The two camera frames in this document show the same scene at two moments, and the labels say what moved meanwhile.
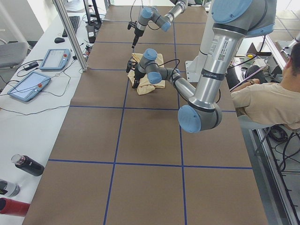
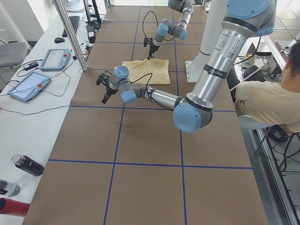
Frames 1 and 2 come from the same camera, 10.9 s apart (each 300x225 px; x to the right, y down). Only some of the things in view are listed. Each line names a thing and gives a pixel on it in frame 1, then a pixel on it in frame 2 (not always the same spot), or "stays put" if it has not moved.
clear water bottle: (9, 189) stays put
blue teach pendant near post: (55, 59) stays put
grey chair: (13, 53) stays put
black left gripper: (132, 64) -> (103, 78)
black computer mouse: (59, 40) stays put
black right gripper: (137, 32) -> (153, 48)
